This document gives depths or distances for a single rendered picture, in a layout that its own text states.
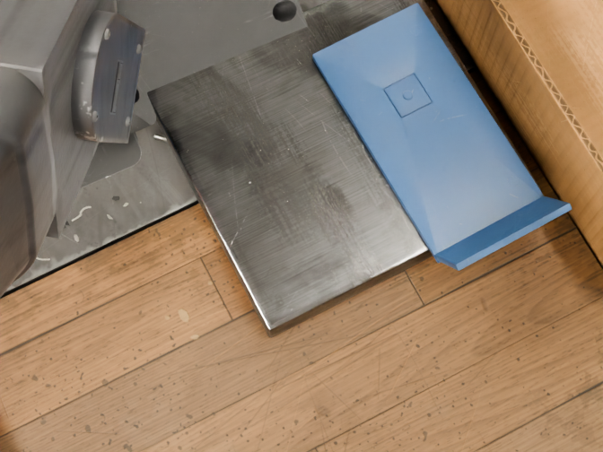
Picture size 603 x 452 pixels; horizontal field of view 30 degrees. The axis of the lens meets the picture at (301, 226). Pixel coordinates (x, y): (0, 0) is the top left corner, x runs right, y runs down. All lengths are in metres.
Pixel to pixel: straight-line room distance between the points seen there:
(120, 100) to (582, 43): 0.41
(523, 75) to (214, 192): 0.18
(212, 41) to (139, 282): 0.23
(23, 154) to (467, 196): 0.39
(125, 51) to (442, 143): 0.33
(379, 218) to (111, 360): 0.16
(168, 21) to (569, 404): 0.32
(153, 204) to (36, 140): 0.37
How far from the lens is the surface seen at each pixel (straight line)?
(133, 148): 0.48
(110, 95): 0.32
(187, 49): 0.43
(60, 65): 0.28
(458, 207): 0.62
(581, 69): 0.69
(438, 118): 0.64
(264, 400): 0.61
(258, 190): 0.62
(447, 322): 0.63
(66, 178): 0.31
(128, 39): 0.33
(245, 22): 0.44
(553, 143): 0.63
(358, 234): 0.61
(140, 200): 0.64
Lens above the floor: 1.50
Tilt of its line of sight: 72 degrees down
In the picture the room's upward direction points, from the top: 2 degrees clockwise
